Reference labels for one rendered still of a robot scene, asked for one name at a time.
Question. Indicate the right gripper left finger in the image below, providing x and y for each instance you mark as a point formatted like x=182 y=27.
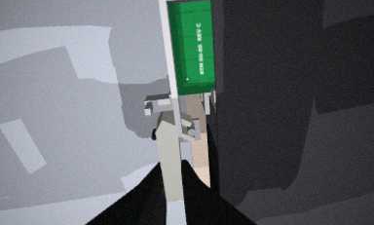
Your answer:
x=139 y=204

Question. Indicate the green circuit board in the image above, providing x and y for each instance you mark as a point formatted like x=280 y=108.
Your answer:
x=187 y=30

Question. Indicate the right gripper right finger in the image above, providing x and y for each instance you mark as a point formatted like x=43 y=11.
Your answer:
x=204 y=206

